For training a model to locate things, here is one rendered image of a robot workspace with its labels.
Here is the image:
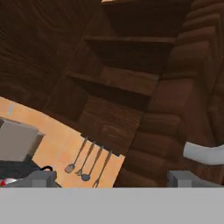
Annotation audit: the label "hanging grey spatula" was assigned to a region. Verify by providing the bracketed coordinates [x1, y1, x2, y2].
[64, 136, 88, 174]

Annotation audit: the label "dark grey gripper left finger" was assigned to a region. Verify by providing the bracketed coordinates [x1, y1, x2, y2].
[6, 170, 58, 188]

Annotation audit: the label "panelled dark wooden cabinet door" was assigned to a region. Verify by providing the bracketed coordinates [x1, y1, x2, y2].
[113, 0, 224, 188]

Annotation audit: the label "black curved pot handle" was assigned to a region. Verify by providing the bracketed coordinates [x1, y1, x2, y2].
[39, 164, 54, 172]

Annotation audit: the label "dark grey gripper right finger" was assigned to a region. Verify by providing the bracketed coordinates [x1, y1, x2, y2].
[167, 170, 223, 188]

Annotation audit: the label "black utensil rail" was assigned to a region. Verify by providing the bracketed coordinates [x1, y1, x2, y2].
[80, 133, 121, 158]

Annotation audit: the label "hanging grey fork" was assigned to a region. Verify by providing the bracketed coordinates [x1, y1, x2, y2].
[92, 150, 114, 188]

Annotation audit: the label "red and white object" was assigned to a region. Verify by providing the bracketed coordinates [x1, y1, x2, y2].
[0, 178, 18, 187]

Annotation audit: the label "hanging grey ladle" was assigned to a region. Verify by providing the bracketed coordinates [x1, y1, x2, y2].
[80, 144, 104, 182]

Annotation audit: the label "plain dark wooden cabinet door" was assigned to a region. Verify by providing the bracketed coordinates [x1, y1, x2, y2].
[0, 0, 103, 112]

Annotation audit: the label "dark wooden open cabinet shelves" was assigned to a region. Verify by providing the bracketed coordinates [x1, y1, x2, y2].
[43, 0, 194, 158]

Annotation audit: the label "grey range hood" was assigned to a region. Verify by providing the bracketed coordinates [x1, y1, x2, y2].
[0, 117, 46, 163]

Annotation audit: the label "black hob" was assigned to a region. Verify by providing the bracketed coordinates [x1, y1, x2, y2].
[0, 154, 63, 188]

